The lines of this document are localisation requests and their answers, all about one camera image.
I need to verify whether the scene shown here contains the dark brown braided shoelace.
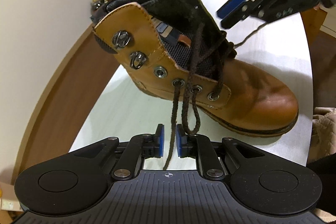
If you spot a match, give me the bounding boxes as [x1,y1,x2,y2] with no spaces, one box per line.
[162,21,271,171]

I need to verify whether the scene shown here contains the tan leather boot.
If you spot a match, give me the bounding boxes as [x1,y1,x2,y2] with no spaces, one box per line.
[92,0,299,136]

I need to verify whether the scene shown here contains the beige quilted cloth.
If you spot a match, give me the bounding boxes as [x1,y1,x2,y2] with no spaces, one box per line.
[307,107,336,164]

